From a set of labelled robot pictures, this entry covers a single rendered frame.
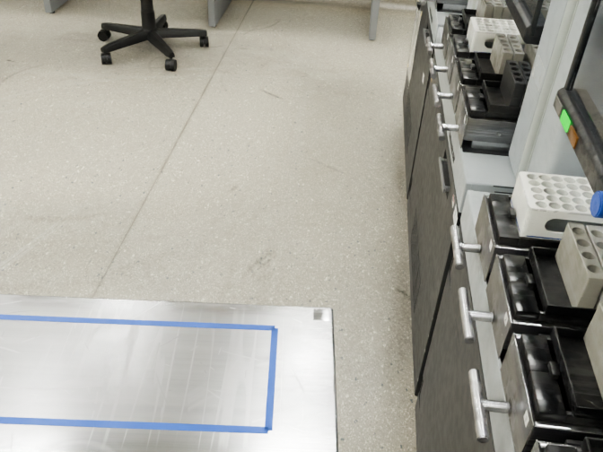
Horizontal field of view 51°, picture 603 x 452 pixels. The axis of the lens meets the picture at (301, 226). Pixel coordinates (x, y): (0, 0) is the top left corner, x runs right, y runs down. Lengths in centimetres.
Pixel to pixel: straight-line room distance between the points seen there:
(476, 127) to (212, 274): 107
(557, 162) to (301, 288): 114
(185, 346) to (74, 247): 154
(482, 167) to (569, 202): 32
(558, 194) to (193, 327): 56
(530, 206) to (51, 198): 190
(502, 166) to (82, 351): 86
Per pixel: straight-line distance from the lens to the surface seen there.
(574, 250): 88
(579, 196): 101
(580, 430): 76
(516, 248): 97
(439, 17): 205
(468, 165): 128
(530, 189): 99
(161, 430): 68
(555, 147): 106
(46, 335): 79
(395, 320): 196
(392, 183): 255
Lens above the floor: 137
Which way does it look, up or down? 37 degrees down
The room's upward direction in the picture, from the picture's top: 3 degrees clockwise
